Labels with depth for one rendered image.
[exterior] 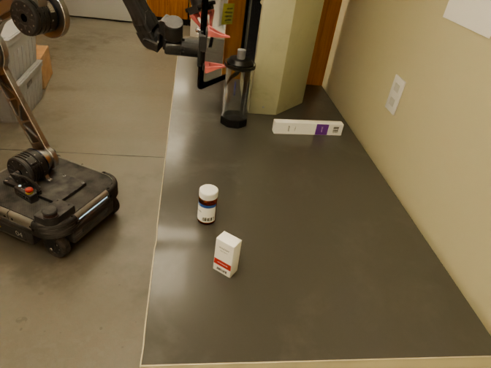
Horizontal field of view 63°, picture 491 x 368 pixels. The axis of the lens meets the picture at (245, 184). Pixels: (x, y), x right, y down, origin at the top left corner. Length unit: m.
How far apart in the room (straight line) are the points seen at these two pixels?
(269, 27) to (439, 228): 0.86
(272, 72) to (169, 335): 1.05
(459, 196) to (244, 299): 0.59
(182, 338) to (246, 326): 0.12
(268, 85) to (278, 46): 0.15
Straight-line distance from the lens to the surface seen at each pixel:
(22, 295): 2.19
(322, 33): 1.94
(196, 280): 0.88
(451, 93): 1.18
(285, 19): 1.49
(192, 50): 1.37
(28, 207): 2.28
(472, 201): 1.08
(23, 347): 2.01
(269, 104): 1.59
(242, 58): 1.40
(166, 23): 1.32
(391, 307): 0.94
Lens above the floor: 1.60
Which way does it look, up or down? 34 degrees down
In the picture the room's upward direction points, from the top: 8 degrees clockwise
